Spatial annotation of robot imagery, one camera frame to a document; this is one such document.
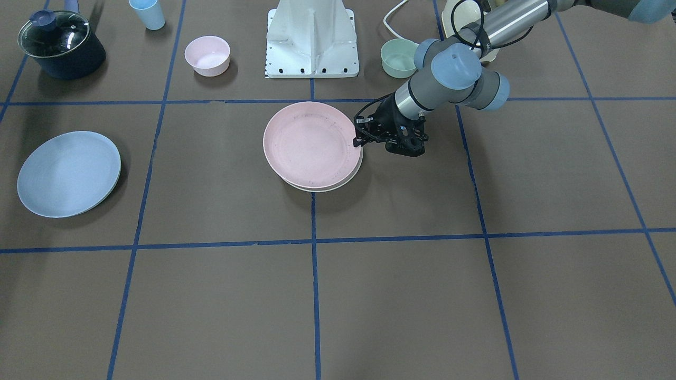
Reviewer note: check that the green bowl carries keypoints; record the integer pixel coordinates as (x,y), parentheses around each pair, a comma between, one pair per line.
(398,58)

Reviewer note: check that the white plate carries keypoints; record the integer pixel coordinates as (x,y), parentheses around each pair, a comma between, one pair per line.
(329,188)

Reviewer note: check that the light blue plate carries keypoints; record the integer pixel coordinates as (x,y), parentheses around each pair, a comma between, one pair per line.
(69,174)

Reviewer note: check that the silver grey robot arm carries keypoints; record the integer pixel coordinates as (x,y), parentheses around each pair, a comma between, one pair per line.
(450,71)

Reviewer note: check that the pink bowl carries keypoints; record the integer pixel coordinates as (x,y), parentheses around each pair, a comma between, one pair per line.
(208,55)

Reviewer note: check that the light blue cup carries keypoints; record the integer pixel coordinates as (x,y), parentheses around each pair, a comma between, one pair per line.
(150,13)

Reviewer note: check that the cream toaster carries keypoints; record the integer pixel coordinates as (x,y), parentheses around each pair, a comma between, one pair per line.
(461,14)

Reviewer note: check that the dark blue lidded saucepan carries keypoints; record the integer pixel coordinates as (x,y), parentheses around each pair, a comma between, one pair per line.
(62,42)

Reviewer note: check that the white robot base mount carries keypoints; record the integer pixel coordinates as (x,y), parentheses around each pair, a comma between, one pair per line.
(311,40)

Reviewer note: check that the pink plate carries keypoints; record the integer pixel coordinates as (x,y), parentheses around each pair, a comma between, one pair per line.
(310,144)

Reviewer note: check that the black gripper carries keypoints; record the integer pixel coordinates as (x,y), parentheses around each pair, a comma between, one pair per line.
(386,115)

